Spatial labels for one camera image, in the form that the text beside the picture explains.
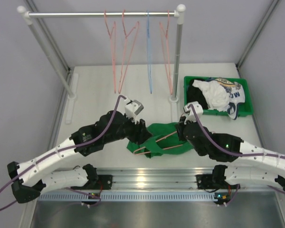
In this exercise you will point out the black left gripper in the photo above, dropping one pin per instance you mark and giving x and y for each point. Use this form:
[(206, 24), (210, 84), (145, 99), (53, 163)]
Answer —
[(140, 130)]

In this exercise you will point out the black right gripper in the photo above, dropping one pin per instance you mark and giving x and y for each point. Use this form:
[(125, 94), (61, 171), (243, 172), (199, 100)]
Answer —
[(180, 126)]

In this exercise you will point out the pink wire hanger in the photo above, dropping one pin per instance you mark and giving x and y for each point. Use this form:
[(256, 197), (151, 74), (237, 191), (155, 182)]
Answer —
[(136, 152)]

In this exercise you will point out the green tank top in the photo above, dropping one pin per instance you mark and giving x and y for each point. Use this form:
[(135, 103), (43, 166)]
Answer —
[(159, 130)]

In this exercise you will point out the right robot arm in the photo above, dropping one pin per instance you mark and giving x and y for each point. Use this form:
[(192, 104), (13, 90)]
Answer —
[(239, 162)]

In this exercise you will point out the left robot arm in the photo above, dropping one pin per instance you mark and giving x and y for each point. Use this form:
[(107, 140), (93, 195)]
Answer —
[(42, 174)]

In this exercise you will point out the pink hanger rightmost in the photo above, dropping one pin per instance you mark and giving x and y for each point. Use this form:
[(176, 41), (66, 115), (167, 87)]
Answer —
[(164, 33)]

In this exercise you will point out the black garment in bin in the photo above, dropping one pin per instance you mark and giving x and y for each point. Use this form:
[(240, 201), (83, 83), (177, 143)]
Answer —
[(194, 94)]

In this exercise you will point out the white printed shirt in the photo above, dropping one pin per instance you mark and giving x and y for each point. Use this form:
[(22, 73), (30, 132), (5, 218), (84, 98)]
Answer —
[(221, 95)]

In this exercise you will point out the green plastic bin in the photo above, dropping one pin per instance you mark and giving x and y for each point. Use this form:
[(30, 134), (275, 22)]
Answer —
[(244, 109)]

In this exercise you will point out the white clothes rack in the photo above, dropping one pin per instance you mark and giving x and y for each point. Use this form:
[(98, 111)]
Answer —
[(71, 89)]

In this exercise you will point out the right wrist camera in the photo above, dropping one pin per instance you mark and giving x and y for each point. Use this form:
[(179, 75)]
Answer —
[(192, 110)]

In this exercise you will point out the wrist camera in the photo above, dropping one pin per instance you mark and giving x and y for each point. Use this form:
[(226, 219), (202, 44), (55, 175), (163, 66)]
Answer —
[(132, 109), (192, 110)]

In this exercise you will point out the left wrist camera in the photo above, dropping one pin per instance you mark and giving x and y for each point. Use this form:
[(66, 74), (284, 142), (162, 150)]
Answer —
[(132, 109)]

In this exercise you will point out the aluminium rail at table front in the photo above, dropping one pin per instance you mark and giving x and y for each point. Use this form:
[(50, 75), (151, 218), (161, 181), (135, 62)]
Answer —
[(151, 179)]

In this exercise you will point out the blue wire hanger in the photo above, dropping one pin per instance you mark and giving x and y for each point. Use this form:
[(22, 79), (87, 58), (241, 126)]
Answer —
[(148, 51)]

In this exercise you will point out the slotted cable duct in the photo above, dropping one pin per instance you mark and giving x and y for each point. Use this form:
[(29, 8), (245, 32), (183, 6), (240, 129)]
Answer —
[(136, 196)]

